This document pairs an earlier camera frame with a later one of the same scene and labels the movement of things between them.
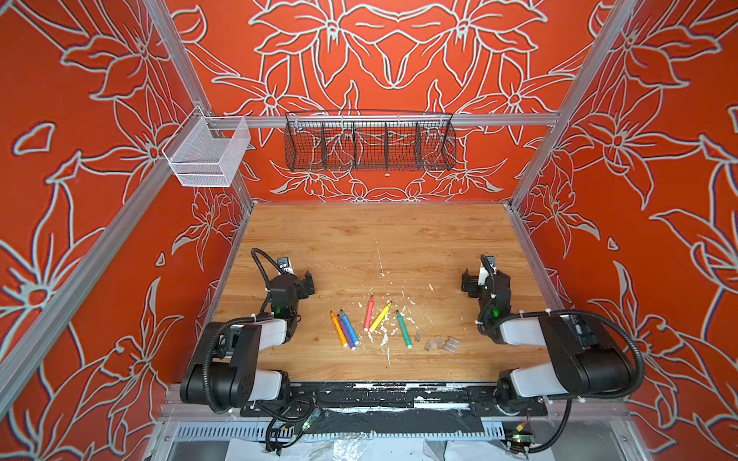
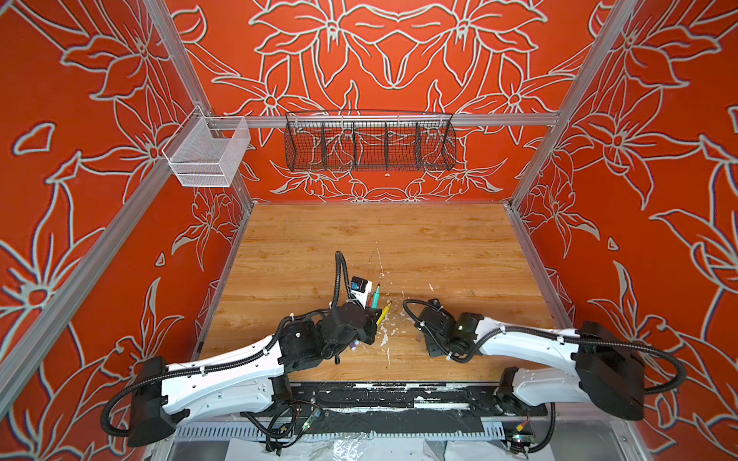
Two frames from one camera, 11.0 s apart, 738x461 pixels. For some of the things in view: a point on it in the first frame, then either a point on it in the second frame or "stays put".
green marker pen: (405, 330) → (374, 303)
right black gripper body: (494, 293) → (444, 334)
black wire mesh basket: (370, 140) stays put
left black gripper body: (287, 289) → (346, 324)
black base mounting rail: (440, 400) stays put
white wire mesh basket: (205, 151) stays put
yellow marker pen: (381, 316) stays put
